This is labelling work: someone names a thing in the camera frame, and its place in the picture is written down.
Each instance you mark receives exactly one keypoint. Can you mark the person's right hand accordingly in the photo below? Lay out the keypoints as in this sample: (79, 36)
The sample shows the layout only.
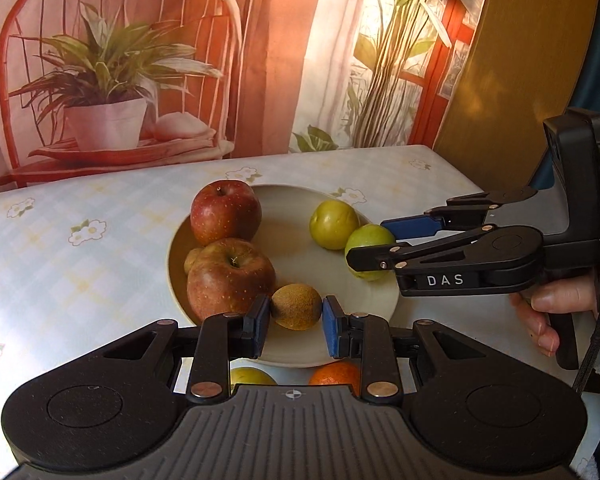
(565, 298)

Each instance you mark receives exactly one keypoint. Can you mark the small brown round fruit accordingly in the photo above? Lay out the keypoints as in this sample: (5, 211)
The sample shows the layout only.
(192, 260)

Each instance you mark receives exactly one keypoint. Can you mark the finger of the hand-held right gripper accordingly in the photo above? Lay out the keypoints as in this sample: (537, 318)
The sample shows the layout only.
(375, 259)
(410, 226)

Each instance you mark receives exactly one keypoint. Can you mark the beige plate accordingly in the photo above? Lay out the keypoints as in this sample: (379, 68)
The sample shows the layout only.
(300, 265)

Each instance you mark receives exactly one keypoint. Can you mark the yellow-green apple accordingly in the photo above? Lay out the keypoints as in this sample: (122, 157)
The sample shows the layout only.
(332, 224)

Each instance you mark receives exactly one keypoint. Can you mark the red apple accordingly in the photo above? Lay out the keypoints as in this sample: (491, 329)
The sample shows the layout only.
(227, 282)
(225, 212)

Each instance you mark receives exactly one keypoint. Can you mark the floral plaid tablecloth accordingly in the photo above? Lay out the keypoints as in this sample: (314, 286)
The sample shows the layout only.
(80, 285)

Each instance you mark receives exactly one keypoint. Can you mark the orange mandarin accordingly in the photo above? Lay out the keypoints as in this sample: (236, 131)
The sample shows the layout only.
(336, 375)

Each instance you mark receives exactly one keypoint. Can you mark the brown kiwi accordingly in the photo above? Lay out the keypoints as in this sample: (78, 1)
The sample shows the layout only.
(296, 306)

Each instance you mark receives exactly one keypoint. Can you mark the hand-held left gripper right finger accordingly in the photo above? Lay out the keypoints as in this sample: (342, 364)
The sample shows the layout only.
(331, 329)

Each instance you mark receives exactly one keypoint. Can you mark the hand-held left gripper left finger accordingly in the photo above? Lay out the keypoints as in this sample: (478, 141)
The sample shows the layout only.
(265, 326)

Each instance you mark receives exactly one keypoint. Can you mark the green apple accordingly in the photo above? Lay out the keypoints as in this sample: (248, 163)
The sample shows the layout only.
(365, 242)
(250, 376)

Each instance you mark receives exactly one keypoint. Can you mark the printed backdrop cloth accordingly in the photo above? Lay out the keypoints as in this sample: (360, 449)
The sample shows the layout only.
(280, 60)

